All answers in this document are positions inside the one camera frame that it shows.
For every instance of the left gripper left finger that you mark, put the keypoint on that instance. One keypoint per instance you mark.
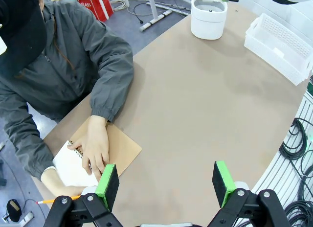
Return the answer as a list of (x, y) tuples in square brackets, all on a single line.
[(110, 185)]

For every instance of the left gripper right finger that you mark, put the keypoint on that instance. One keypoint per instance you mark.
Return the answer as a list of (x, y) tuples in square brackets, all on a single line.
[(221, 183)]

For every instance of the spiral notebook brown cover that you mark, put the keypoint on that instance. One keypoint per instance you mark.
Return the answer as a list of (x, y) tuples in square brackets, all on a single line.
[(122, 148)]

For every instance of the orange pencil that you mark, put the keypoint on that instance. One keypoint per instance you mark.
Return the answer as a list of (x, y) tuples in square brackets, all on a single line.
[(49, 201)]

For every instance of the right forearm grey sleeve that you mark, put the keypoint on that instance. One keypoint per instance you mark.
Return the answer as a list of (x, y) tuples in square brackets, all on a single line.
[(27, 143)]

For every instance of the left forearm grey sleeve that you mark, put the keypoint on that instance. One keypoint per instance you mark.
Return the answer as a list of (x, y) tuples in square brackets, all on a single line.
[(110, 90)]

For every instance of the person's left hand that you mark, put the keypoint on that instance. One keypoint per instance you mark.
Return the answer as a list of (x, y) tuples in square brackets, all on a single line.
[(96, 143)]

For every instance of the person's right hand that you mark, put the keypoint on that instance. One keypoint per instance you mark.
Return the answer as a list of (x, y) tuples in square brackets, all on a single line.
[(61, 189)]

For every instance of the black pouch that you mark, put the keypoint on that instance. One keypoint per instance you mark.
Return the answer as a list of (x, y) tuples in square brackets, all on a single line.
[(13, 210)]

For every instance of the seated person grey jacket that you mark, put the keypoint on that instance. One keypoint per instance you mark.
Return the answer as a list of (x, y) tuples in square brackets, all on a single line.
[(61, 65)]

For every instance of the white perforated plastic basket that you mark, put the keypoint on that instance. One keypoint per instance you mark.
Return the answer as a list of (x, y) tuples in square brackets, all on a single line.
[(259, 46)]

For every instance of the white round trash can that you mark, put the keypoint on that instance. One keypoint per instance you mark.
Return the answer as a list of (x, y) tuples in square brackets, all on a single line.
[(207, 29)]

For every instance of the black baseball cap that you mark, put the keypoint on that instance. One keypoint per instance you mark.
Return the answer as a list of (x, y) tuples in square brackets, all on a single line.
[(22, 29)]

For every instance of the large white table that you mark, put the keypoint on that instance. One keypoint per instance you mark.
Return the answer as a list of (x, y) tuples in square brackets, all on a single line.
[(152, 6)]

